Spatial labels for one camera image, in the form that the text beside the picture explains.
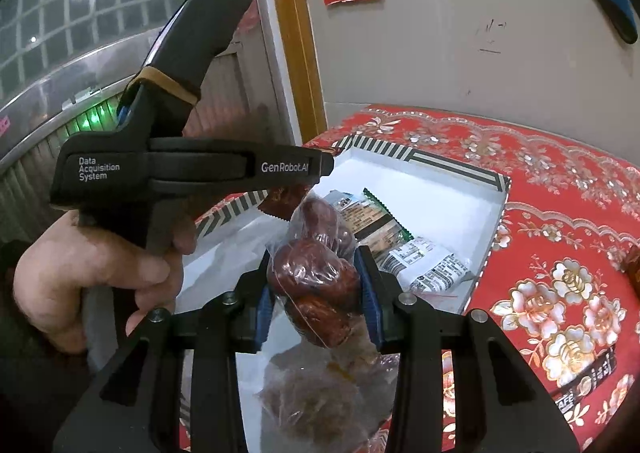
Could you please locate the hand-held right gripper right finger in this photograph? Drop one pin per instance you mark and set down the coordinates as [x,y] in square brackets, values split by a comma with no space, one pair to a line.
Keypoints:
[370,313]

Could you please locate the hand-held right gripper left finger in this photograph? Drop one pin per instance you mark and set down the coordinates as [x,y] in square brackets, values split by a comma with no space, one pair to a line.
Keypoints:
[263,313]

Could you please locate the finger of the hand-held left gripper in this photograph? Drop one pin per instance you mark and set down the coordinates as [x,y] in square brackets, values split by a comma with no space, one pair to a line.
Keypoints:
[322,167]

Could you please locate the clear bag of red dates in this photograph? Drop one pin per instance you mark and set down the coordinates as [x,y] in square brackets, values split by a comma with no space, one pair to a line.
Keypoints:
[310,278]

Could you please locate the white barcode packet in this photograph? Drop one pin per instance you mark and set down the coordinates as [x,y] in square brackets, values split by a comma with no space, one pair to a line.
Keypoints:
[445,275]

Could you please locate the chevron striped box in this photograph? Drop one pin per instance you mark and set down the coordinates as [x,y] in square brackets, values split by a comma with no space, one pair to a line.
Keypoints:
[450,203]

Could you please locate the person's left forearm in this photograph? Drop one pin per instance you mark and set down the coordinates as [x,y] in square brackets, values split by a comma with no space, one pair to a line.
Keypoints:
[20,358]

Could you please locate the person's left hand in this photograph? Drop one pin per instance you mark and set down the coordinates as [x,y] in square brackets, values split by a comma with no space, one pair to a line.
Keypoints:
[75,278]

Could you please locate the red floral tablecloth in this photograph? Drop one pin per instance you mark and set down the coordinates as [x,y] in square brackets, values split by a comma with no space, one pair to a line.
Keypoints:
[550,233]

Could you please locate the dark coffee packet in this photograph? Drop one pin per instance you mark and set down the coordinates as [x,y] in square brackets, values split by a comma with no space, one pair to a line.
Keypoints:
[585,383]

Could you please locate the brown object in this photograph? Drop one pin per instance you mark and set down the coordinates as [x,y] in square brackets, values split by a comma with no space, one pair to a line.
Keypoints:
[632,268]

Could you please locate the wooden door frame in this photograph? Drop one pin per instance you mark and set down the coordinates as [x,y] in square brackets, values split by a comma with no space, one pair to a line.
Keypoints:
[295,33]

